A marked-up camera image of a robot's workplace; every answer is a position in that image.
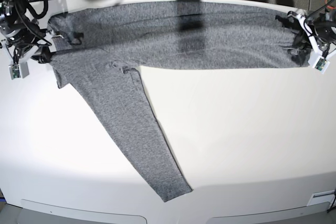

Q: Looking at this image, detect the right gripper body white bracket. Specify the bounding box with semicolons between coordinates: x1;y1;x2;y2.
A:
1;29;63;64

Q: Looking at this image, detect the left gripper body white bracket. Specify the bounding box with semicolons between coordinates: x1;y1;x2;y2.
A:
276;10;335;61

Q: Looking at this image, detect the grey long-sleeve T-shirt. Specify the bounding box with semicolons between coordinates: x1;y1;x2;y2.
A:
48;1;308;201

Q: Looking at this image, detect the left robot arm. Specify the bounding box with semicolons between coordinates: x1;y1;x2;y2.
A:
276;0;335;71

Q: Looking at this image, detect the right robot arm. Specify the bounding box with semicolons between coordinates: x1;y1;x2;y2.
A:
1;0;53;65

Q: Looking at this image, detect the white label plate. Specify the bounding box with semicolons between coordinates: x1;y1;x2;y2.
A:
307;190;335;206

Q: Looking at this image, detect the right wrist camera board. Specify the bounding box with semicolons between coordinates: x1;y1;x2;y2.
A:
8;62;29;80

